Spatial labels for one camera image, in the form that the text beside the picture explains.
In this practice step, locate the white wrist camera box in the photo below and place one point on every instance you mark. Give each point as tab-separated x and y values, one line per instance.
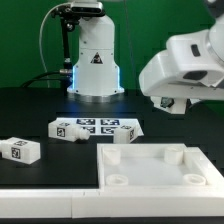
194	60

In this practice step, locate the white square tabletop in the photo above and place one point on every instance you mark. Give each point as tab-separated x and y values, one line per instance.
155	169

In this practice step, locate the grey rear camera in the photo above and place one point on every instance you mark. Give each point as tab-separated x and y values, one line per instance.
88	8

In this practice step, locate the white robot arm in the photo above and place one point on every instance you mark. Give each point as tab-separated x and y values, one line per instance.
96	75

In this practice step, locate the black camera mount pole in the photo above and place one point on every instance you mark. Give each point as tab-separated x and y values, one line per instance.
68	20

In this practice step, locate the paper sheet with markers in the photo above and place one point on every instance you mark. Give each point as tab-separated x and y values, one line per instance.
104	126

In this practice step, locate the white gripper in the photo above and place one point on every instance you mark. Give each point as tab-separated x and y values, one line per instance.
169	93

